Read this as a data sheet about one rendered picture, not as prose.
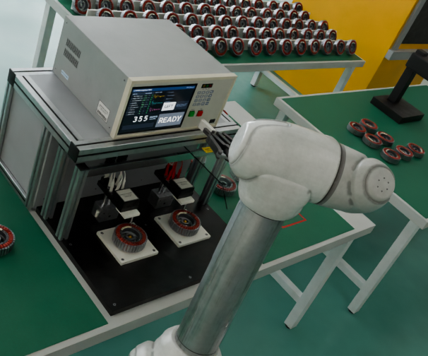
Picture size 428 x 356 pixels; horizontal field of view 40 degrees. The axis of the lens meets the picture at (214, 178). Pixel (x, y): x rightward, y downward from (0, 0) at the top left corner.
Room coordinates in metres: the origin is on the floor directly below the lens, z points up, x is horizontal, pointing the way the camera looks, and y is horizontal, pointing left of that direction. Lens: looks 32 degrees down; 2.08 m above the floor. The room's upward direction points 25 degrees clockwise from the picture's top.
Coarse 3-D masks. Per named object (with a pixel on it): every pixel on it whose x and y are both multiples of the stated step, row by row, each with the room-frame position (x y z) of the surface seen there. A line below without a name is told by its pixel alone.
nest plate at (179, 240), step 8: (160, 216) 1.69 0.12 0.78; (168, 216) 1.71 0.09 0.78; (160, 224) 1.65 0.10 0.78; (168, 224) 1.67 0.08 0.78; (168, 232) 1.62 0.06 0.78; (176, 232) 1.64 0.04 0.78; (200, 232) 1.70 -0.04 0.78; (176, 240) 1.60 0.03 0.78; (184, 240) 1.62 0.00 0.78; (192, 240) 1.64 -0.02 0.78; (200, 240) 1.67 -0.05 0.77
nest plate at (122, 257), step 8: (104, 232) 1.48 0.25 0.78; (112, 232) 1.50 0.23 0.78; (104, 240) 1.45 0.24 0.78; (112, 248) 1.43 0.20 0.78; (144, 248) 1.50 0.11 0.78; (152, 248) 1.51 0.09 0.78; (120, 256) 1.41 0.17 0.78; (128, 256) 1.43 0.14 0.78; (136, 256) 1.44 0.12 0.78; (144, 256) 1.46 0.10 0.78; (120, 264) 1.39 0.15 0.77
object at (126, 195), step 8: (104, 184) 1.57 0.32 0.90; (104, 192) 1.55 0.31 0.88; (120, 192) 1.53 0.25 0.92; (128, 192) 1.55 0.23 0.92; (104, 200) 1.55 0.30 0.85; (112, 200) 1.52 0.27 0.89; (120, 200) 1.51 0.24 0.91; (128, 200) 1.51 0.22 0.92; (136, 200) 1.53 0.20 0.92; (120, 208) 1.49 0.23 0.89; (128, 208) 1.51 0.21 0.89; (136, 208) 1.54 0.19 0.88; (128, 216) 1.49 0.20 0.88
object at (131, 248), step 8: (120, 224) 1.52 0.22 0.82; (128, 224) 1.53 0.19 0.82; (120, 232) 1.48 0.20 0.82; (128, 232) 1.50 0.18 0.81; (136, 232) 1.52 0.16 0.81; (144, 232) 1.52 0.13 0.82; (112, 240) 1.46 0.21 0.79; (120, 240) 1.45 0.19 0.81; (128, 240) 1.46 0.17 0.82; (136, 240) 1.50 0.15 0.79; (144, 240) 1.49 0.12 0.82; (120, 248) 1.44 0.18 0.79; (128, 248) 1.44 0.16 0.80; (136, 248) 1.45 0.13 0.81
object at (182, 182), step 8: (160, 176) 1.75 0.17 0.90; (176, 176) 1.79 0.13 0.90; (160, 184) 1.75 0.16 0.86; (168, 184) 1.72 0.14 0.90; (176, 184) 1.71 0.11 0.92; (184, 184) 1.73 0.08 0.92; (176, 192) 1.70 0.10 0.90; (184, 192) 1.71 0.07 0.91; (192, 192) 1.74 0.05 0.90; (184, 200) 1.70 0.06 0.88; (192, 200) 1.72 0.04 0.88
